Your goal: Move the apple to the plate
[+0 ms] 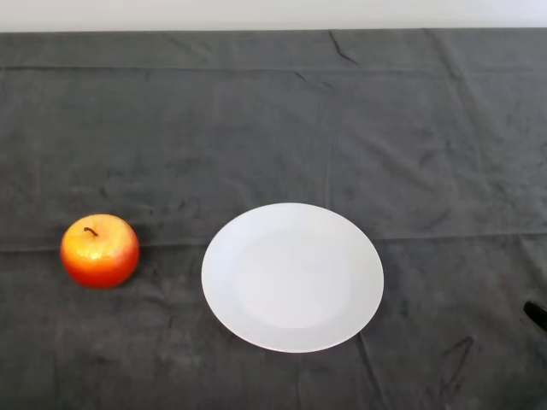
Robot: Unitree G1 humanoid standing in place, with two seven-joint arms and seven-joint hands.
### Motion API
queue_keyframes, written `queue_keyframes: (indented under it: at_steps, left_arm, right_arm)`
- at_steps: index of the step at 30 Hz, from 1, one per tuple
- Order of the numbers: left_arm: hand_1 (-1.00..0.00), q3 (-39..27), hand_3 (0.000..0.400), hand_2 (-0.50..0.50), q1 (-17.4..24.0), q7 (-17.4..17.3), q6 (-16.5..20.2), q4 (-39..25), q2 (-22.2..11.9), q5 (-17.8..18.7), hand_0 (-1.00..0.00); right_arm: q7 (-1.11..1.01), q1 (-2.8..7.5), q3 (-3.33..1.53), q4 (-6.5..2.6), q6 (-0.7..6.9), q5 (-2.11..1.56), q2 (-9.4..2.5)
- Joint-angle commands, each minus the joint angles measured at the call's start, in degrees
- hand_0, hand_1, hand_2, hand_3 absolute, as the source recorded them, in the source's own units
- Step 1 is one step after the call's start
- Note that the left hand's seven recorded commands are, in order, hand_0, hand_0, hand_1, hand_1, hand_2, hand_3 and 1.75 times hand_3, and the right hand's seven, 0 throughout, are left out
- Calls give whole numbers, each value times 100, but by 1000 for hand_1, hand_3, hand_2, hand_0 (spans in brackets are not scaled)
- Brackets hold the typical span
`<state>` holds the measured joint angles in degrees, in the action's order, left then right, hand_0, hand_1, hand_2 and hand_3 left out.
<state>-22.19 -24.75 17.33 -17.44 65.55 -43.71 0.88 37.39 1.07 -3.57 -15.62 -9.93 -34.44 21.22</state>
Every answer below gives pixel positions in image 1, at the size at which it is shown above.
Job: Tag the white round plate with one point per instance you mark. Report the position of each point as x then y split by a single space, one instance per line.
292 277

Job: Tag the red yellow apple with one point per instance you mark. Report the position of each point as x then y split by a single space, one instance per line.
100 260

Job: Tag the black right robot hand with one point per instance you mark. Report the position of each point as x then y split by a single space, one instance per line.
537 314

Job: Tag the black table cloth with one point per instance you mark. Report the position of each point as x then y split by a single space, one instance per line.
273 128

